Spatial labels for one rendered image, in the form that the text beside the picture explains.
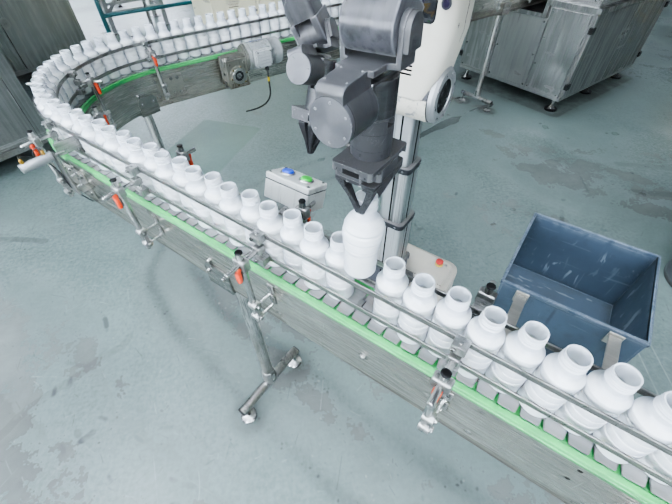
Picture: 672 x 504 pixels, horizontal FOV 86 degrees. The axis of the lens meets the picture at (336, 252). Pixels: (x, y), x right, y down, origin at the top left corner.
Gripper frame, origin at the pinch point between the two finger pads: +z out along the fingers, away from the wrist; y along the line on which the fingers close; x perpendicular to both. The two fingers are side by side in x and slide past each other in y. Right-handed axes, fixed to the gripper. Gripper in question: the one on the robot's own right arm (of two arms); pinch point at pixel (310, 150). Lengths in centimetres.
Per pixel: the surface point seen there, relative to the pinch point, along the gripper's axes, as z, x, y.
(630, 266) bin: 14, 48, 77
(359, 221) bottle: 0.8, -23.6, 27.8
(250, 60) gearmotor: -8, 81, -103
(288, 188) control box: 9.8, -3.8, -2.2
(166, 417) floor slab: 130, -12, -45
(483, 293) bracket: 12, -6, 48
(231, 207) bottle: 13.0, -18.4, -6.1
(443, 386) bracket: 20, -26, 49
